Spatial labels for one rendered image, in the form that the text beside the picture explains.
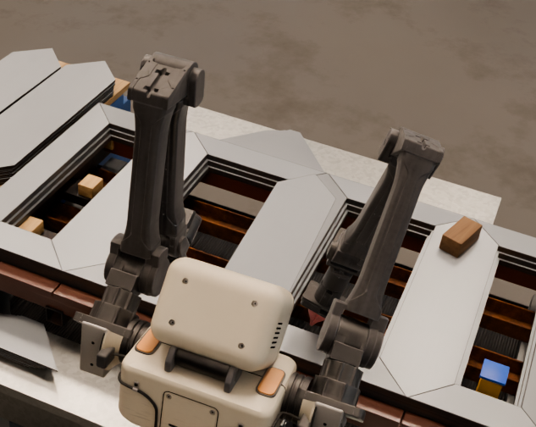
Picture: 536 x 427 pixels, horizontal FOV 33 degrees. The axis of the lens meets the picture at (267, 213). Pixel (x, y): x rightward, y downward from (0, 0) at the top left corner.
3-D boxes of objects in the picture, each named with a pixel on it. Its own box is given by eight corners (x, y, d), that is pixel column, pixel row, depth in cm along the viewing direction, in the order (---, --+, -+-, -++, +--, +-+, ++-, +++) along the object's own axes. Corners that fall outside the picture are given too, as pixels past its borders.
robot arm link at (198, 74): (136, 62, 156) (195, 77, 153) (151, 48, 160) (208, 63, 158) (135, 251, 182) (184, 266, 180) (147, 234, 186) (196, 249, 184)
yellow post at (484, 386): (466, 418, 222) (484, 364, 210) (485, 424, 221) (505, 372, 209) (461, 432, 218) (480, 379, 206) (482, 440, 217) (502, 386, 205)
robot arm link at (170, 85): (118, 66, 149) (174, 81, 147) (154, 46, 160) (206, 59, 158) (102, 289, 170) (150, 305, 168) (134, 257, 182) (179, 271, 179)
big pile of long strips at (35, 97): (32, 52, 323) (30, 38, 319) (129, 82, 313) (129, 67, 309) (-124, 162, 263) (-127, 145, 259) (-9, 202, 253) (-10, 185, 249)
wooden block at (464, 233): (460, 229, 252) (464, 215, 249) (478, 239, 249) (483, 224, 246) (438, 248, 244) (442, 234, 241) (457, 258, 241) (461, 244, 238)
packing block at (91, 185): (88, 184, 267) (88, 173, 264) (103, 189, 266) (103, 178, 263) (78, 194, 262) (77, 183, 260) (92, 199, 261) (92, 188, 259)
